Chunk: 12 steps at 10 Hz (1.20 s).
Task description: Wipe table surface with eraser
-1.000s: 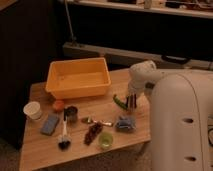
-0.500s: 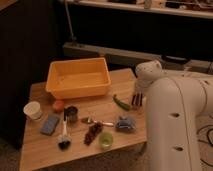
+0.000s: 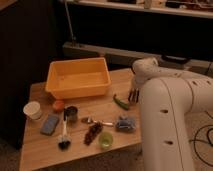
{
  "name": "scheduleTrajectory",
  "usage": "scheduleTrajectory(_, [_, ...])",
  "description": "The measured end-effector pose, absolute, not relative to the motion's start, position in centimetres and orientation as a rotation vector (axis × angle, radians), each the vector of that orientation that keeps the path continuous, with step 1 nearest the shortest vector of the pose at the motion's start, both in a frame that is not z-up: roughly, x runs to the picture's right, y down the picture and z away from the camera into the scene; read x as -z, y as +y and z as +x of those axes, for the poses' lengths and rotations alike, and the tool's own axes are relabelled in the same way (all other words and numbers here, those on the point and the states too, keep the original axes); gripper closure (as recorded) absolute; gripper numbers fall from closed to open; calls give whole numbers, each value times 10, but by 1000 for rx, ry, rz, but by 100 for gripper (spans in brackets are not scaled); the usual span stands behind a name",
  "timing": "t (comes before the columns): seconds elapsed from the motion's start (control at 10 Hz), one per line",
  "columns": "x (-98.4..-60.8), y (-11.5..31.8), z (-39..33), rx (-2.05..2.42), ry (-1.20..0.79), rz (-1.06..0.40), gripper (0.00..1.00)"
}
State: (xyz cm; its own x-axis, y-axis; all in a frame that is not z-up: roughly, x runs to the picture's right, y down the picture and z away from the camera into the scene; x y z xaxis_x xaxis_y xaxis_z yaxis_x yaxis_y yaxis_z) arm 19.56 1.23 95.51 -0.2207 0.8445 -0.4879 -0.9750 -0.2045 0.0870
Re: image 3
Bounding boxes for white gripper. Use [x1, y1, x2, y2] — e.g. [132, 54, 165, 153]
[128, 76, 144, 103]

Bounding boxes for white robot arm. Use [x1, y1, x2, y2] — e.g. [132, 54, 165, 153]
[131, 58, 213, 171]

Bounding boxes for metal spoon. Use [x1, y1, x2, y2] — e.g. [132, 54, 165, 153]
[81, 117, 114, 127]

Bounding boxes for green small cup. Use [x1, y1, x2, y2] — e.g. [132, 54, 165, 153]
[98, 132, 113, 149]

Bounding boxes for brown grape bunch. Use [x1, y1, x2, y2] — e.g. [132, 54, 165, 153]
[84, 122, 103, 145]

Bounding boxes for yellow plastic bin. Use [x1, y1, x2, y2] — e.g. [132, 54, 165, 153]
[45, 57, 111, 99]

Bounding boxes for orange fruit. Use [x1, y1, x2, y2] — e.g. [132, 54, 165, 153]
[52, 100, 65, 112]

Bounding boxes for grey metal pole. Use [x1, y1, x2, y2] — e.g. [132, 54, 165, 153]
[64, 0, 76, 46]

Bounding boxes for blue sponge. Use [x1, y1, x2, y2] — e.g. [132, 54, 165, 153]
[40, 114, 59, 136]

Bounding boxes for white paper cup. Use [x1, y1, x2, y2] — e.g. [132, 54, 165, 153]
[23, 101, 42, 120]

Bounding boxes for white shelf board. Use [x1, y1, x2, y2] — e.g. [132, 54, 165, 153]
[58, 0, 213, 19]

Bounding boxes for long grey base rail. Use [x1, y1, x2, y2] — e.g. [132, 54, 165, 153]
[63, 42, 213, 78]

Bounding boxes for white handled black brush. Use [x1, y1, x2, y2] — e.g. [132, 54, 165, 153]
[58, 114, 71, 150]

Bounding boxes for black floor cable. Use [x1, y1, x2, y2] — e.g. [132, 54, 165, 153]
[189, 109, 213, 168]

